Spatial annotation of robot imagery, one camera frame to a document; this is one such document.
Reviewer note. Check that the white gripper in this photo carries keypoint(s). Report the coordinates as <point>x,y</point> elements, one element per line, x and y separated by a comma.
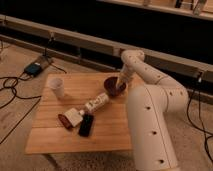
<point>123,78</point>

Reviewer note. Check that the dark red ceramic bowl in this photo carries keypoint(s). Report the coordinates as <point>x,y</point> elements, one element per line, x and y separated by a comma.
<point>110,87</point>

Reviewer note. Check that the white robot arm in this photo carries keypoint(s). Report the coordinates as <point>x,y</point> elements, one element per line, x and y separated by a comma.
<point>146,106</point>

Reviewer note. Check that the white labelled bottle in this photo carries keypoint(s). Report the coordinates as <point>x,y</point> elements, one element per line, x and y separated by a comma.
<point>95,104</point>

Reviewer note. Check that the wooden table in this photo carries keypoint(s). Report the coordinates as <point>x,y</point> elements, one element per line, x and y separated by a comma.
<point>109,130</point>

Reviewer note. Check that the black rectangular object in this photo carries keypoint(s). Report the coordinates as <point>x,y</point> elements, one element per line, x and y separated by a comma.
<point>86,125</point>

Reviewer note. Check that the white box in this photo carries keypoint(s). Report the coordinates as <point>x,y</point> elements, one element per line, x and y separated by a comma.
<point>74,116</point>

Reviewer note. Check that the white plastic cup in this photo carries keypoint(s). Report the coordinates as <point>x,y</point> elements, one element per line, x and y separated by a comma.
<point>57,86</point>

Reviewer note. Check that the dark red flat object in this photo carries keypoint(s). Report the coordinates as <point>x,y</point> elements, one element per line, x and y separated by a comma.
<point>64,121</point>

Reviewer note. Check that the blue power adapter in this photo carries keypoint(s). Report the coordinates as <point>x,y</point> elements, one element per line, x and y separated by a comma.
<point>33,69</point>

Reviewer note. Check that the long wooden shelf rail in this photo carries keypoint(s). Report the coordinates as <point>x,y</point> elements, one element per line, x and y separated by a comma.
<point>164,61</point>

